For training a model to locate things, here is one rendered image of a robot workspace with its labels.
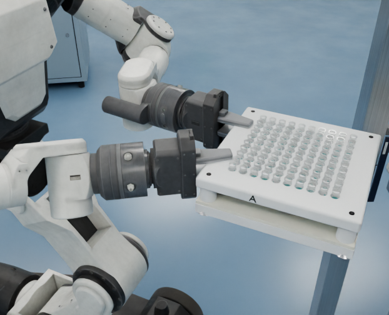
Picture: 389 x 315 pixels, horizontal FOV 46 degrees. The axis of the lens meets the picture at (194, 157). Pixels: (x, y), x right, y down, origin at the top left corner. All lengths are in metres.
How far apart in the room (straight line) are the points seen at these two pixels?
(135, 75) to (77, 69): 2.39
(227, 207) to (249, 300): 1.17
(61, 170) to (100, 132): 2.12
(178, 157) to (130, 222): 1.48
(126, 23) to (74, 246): 0.54
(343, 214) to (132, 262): 0.63
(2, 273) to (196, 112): 0.94
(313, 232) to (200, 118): 0.30
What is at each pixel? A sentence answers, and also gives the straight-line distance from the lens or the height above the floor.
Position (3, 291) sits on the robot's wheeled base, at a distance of 1.55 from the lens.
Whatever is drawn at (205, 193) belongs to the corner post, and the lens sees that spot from 0.71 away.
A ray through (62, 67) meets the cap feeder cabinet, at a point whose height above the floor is 0.18.
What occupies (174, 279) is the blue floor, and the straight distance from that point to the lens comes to 1.92.
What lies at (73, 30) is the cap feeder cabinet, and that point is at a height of 0.43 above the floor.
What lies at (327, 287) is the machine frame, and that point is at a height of 0.33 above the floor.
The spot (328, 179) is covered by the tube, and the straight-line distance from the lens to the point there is 0.71.
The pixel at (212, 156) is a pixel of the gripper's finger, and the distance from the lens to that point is 0.72.
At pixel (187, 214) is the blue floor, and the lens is 2.18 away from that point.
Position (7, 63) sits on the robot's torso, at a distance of 0.93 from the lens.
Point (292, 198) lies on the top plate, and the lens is 0.67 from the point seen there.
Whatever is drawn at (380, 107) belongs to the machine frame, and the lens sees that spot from 1.13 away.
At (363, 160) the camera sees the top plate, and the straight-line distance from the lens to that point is 0.78.
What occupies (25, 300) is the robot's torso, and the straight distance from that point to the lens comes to 1.51.
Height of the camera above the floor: 1.47
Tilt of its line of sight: 35 degrees down
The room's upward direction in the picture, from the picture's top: straight up
